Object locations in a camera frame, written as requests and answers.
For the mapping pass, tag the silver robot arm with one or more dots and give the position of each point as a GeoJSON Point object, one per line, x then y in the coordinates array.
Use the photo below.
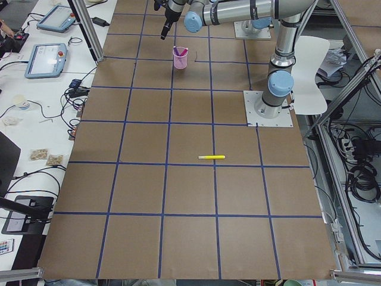
{"type": "Point", "coordinates": [255, 26]}
{"type": "Point", "coordinates": [254, 17]}

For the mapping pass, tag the snack bag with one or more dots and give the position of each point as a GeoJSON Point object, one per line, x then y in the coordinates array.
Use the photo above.
{"type": "Point", "coordinates": [38, 154]}
{"type": "Point", "coordinates": [54, 160]}

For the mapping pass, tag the black monitor stand base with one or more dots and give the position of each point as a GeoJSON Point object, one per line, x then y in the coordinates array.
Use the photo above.
{"type": "Point", "coordinates": [27, 214]}

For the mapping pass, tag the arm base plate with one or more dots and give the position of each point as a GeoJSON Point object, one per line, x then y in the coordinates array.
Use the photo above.
{"type": "Point", "coordinates": [240, 34]}
{"type": "Point", "coordinates": [258, 114]}

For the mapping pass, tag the pink mesh cup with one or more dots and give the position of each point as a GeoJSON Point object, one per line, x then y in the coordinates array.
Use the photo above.
{"type": "Point", "coordinates": [180, 62]}

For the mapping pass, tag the yellow highlighter pen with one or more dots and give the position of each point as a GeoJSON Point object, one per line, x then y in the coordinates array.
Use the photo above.
{"type": "Point", "coordinates": [212, 157]}

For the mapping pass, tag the blue usb hub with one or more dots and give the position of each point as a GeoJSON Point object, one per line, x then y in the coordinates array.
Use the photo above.
{"type": "Point", "coordinates": [75, 83]}

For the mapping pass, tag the far teach pendant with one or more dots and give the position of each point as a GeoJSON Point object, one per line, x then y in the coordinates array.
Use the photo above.
{"type": "Point", "coordinates": [58, 19]}

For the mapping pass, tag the pink highlighter pen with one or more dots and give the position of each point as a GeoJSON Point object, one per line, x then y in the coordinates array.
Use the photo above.
{"type": "Point", "coordinates": [184, 52]}

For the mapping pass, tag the white plastic chair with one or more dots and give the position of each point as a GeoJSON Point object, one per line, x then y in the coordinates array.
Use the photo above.
{"type": "Point", "coordinates": [309, 52]}

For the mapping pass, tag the white paper cup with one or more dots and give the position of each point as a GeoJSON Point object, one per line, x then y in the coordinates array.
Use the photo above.
{"type": "Point", "coordinates": [21, 102]}

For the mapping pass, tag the teach pendant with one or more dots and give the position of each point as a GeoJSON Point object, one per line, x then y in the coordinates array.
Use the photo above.
{"type": "Point", "coordinates": [46, 61]}
{"type": "Point", "coordinates": [58, 19]}

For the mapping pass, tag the black power adapter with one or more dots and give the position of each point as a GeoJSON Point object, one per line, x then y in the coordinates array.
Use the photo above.
{"type": "Point", "coordinates": [100, 22]}

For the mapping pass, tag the purple highlighter pen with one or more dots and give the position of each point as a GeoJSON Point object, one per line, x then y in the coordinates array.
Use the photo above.
{"type": "Point", "coordinates": [177, 52]}

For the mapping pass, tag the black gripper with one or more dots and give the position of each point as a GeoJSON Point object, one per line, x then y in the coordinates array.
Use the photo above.
{"type": "Point", "coordinates": [171, 15]}

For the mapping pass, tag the small remote control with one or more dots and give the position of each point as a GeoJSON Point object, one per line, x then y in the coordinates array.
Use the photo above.
{"type": "Point", "coordinates": [6, 246]}

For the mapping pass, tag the aluminium frame post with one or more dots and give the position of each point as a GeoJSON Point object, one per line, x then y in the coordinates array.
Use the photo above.
{"type": "Point", "coordinates": [84, 20]}

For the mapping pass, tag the near teach pendant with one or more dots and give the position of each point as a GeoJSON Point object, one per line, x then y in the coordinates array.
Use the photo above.
{"type": "Point", "coordinates": [46, 61]}

